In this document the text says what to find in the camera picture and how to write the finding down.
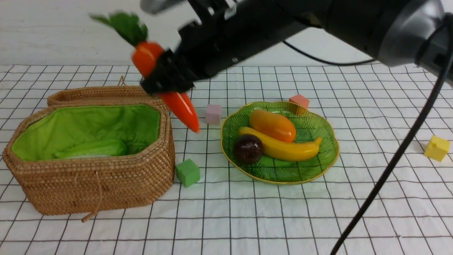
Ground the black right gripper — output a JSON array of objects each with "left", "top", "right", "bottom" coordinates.
[{"left": 140, "top": 0, "right": 306, "bottom": 95}]

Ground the woven rattan basket lid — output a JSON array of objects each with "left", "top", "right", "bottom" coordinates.
[{"left": 47, "top": 76, "right": 170, "bottom": 112}]

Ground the purple toy mangosteen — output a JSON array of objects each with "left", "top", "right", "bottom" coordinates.
[{"left": 233, "top": 134, "right": 264, "bottom": 165}]

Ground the orange toy carrot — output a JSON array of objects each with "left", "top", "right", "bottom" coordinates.
[{"left": 89, "top": 10, "right": 200, "bottom": 133}]

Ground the orange toy mango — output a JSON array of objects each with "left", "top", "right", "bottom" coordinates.
[{"left": 249, "top": 109, "right": 297, "bottom": 142}]

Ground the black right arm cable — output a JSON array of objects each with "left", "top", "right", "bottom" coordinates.
[{"left": 282, "top": 21, "right": 453, "bottom": 255}]

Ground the green glass leaf plate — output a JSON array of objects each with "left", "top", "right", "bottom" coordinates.
[{"left": 220, "top": 101, "right": 340, "bottom": 185}]

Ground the green toy cucumber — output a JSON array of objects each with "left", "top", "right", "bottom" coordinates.
[{"left": 55, "top": 138, "right": 128, "bottom": 159}]

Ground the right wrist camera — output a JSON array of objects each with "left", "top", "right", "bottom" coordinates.
[{"left": 140, "top": 0, "right": 237, "bottom": 24}]

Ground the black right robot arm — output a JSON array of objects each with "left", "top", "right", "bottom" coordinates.
[{"left": 141, "top": 0, "right": 452, "bottom": 94}]

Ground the woven rattan basket green lining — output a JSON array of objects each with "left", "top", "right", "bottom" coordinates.
[{"left": 3, "top": 100, "right": 175, "bottom": 222}]

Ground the pink foam cube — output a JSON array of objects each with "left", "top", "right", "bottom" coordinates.
[{"left": 205, "top": 104, "right": 222, "bottom": 125}]

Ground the green foam cube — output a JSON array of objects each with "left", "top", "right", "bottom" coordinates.
[{"left": 175, "top": 159, "right": 200, "bottom": 187}]

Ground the salmon orange foam cube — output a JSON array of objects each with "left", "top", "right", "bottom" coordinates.
[{"left": 288, "top": 94, "right": 310, "bottom": 109}]

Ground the yellow toy banana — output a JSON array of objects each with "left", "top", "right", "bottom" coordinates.
[{"left": 238, "top": 126, "right": 323, "bottom": 162}]

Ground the white checkered tablecloth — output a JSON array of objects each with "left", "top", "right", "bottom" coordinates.
[{"left": 0, "top": 63, "right": 453, "bottom": 255}]

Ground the yellow foam cube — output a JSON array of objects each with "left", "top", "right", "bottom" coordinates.
[{"left": 424, "top": 135, "right": 451, "bottom": 162}]

